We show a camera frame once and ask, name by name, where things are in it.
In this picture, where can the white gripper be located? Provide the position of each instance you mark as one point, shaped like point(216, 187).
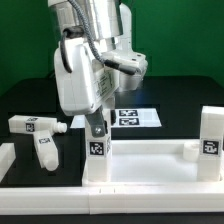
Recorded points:
point(83, 83)

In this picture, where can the white desk top tray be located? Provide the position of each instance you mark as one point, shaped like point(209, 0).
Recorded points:
point(143, 162)

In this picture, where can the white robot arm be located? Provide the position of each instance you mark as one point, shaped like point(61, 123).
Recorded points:
point(106, 26)

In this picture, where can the white marker sheet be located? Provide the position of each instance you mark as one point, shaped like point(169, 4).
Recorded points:
point(136, 118)

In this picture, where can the white obstacle wall bar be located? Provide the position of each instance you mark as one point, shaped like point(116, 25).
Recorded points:
point(202, 197)

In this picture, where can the white left wall block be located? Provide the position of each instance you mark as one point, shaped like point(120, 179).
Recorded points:
point(7, 157)

